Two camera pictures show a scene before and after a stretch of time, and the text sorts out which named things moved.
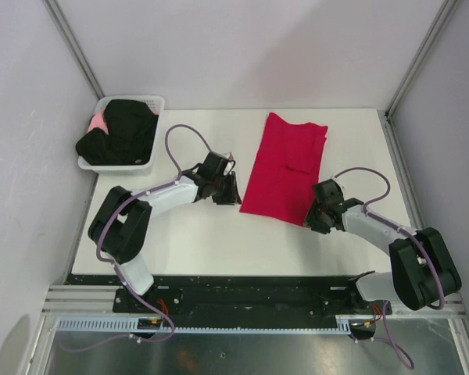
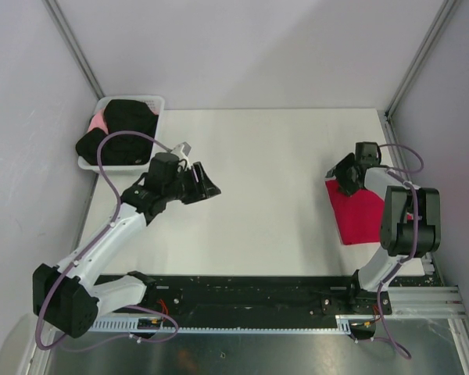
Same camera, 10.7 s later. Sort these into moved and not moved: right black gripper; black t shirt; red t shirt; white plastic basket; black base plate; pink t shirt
Moved: red t shirt; right black gripper
Not moved: black base plate; white plastic basket; pink t shirt; black t shirt
